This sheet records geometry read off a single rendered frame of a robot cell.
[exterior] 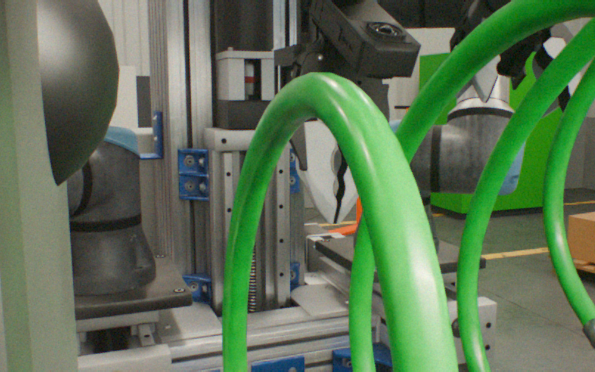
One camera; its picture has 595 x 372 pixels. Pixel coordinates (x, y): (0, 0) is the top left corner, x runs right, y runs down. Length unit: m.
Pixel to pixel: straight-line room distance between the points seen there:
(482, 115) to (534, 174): 5.96
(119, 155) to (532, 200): 6.35
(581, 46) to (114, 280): 0.69
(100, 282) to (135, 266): 0.06
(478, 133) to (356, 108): 0.85
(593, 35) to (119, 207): 0.68
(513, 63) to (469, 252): 0.28
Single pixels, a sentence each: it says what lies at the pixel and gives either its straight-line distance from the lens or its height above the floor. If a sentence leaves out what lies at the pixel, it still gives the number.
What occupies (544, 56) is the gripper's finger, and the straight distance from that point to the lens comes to 0.59.
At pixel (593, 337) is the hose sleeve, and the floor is 1.15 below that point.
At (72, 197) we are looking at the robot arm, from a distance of 0.82.
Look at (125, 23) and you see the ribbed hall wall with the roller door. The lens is 6.46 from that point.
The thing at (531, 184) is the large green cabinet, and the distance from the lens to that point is 6.95.
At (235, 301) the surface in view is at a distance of 0.33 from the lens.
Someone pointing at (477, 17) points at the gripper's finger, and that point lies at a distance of 0.58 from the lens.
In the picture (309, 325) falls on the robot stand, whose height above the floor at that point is 0.95.
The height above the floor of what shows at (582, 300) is 1.17.
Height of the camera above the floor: 1.31
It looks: 9 degrees down
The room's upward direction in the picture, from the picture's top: straight up
